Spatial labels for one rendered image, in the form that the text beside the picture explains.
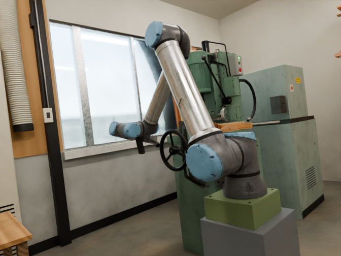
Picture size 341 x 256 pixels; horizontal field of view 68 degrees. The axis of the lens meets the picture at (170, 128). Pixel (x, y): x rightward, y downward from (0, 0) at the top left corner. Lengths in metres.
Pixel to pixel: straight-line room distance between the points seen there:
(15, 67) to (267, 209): 2.12
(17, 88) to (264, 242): 2.09
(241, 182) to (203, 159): 0.24
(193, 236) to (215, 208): 0.97
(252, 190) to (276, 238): 0.20
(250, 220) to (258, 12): 3.74
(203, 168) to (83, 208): 2.01
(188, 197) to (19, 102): 1.56
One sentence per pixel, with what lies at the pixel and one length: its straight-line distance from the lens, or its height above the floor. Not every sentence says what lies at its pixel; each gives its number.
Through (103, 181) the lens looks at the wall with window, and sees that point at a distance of 2.87.
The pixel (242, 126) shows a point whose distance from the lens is 1.77.
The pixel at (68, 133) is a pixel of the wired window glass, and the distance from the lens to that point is 2.78.
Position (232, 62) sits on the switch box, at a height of 1.43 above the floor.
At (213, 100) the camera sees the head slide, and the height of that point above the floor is 1.14.
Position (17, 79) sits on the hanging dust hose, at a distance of 2.45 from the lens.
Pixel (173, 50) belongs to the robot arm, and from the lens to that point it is 1.14.
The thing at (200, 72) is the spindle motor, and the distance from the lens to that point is 1.93.
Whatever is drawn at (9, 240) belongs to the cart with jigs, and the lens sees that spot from 1.54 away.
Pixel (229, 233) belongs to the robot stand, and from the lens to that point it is 1.13.
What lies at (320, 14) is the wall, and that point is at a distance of 4.08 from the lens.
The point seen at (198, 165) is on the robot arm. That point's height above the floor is 0.82.
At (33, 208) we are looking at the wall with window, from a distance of 2.66.
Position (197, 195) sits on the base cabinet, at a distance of 1.93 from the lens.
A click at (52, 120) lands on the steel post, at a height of 1.16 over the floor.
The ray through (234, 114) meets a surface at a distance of 1.99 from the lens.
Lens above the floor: 0.98
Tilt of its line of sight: 1 degrees down
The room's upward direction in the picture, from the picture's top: 7 degrees counter-clockwise
